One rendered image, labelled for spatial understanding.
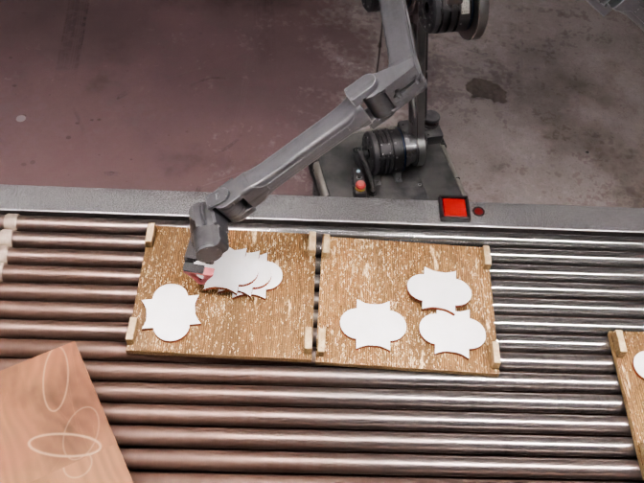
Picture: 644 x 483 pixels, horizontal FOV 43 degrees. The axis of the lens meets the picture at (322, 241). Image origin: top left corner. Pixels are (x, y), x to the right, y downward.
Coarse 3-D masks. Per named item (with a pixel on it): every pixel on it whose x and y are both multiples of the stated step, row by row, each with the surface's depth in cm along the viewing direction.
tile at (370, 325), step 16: (368, 304) 188; (384, 304) 188; (352, 320) 185; (368, 320) 185; (384, 320) 185; (400, 320) 186; (352, 336) 182; (368, 336) 183; (384, 336) 183; (400, 336) 183
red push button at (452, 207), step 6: (444, 198) 211; (450, 198) 211; (456, 198) 211; (444, 204) 209; (450, 204) 210; (456, 204) 210; (462, 204) 210; (444, 210) 208; (450, 210) 208; (456, 210) 209; (462, 210) 209; (450, 216) 207; (456, 216) 207; (462, 216) 208
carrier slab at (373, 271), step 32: (352, 256) 197; (384, 256) 198; (416, 256) 198; (448, 256) 199; (480, 256) 199; (320, 288) 191; (352, 288) 191; (384, 288) 192; (480, 288) 193; (320, 320) 186; (416, 320) 187; (480, 320) 188; (352, 352) 181; (384, 352) 182; (416, 352) 182; (480, 352) 183
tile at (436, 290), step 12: (420, 276) 193; (432, 276) 193; (444, 276) 194; (408, 288) 190; (420, 288) 190; (432, 288) 191; (444, 288) 191; (456, 288) 191; (468, 288) 191; (420, 300) 188; (432, 300) 188; (444, 300) 189; (456, 300) 189; (468, 300) 189
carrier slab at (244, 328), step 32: (160, 256) 194; (288, 256) 196; (192, 288) 189; (288, 288) 190; (224, 320) 184; (256, 320) 185; (288, 320) 185; (128, 352) 179; (160, 352) 179; (192, 352) 179; (224, 352) 179; (256, 352) 180; (288, 352) 180
